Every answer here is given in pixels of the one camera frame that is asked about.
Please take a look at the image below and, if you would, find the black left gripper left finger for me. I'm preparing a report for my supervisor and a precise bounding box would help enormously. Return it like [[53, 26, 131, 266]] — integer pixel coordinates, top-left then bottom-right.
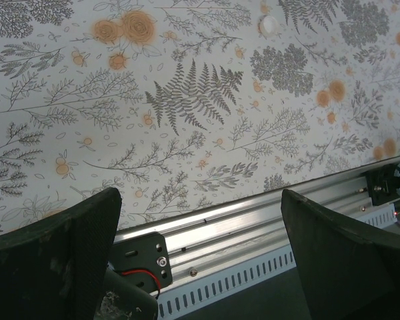
[[0, 186, 159, 320]]

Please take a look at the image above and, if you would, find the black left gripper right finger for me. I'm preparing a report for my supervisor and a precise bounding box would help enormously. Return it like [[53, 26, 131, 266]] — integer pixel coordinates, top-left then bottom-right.
[[281, 188, 400, 320]]

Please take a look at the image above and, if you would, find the plain white bottle cap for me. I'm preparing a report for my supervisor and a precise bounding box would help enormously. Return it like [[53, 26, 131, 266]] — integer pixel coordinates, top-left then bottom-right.
[[257, 13, 281, 36]]

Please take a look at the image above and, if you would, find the floral printed tablecloth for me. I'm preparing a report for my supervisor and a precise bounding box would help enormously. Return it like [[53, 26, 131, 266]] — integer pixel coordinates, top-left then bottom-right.
[[0, 0, 400, 239]]

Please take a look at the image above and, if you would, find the thin red wire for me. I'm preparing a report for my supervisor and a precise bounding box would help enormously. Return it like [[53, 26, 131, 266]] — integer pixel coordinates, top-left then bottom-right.
[[121, 269, 163, 300]]

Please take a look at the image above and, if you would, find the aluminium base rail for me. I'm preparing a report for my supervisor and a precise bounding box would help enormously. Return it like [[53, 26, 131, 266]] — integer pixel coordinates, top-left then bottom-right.
[[112, 159, 400, 289]]

